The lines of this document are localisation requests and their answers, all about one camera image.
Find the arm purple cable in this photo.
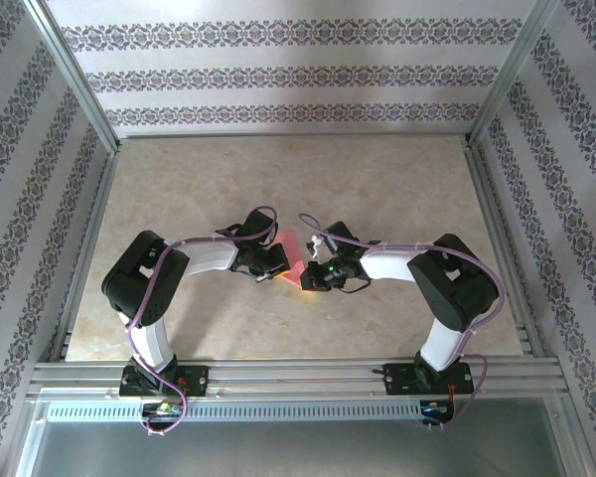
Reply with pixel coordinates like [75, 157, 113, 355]
[297, 213, 507, 431]
[123, 206, 279, 437]

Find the aluminium side rail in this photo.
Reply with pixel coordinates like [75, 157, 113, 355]
[464, 138, 545, 359]
[49, 148, 121, 364]

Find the aluminium frame post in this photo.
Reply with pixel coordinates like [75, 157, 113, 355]
[466, 0, 563, 149]
[22, 0, 121, 155]

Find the slotted grey cable duct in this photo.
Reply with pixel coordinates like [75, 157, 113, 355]
[44, 400, 424, 423]

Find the long aluminium mounting rail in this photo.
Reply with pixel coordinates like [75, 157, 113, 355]
[27, 358, 570, 399]

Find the pink paper sheet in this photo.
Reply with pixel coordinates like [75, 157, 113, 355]
[272, 229, 312, 289]

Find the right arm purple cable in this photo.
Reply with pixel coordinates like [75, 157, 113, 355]
[297, 213, 507, 431]

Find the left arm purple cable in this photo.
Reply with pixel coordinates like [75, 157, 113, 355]
[123, 206, 279, 437]

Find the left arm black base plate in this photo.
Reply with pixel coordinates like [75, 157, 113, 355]
[118, 365, 211, 398]

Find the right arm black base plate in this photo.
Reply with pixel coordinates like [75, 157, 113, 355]
[382, 362, 474, 398]

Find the thin aluminium rail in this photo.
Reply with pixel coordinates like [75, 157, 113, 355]
[116, 129, 471, 143]

